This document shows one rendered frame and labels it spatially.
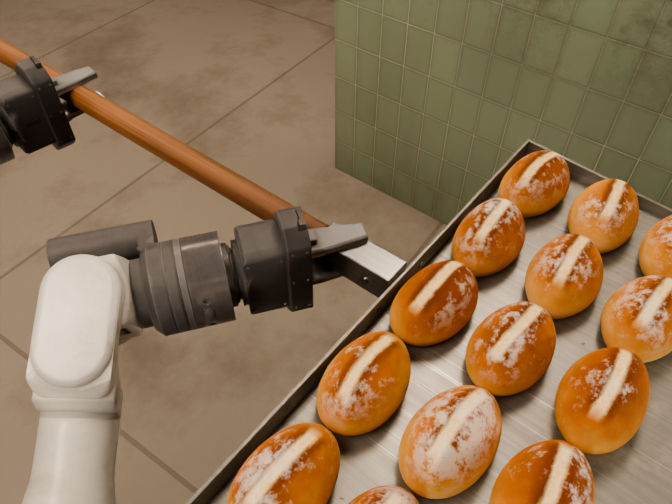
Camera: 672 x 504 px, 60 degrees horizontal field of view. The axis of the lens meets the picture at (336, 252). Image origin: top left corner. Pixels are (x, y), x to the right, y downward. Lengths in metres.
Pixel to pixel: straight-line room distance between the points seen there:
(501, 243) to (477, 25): 1.35
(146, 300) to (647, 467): 0.43
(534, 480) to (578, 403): 0.08
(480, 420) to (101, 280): 0.32
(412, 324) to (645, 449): 0.21
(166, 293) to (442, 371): 0.25
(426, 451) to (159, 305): 0.26
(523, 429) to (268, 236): 0.27
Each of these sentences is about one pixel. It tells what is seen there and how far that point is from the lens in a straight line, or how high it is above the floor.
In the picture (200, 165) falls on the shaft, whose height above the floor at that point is 1.23.
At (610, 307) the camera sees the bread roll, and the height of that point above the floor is 1.23.
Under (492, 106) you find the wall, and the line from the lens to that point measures 1.96.
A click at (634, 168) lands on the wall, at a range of 1.88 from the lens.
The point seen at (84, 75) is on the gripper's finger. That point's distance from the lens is 0.85.
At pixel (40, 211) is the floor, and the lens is 2.65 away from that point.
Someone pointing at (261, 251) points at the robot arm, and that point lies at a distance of 0.53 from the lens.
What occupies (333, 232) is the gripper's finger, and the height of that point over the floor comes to 1.24.
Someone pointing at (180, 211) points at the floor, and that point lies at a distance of 2.45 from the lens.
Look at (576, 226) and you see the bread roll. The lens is 0.64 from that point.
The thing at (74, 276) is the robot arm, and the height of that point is 1.27.
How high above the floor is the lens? 1.64
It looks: 48 degrees down
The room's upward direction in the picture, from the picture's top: straight up
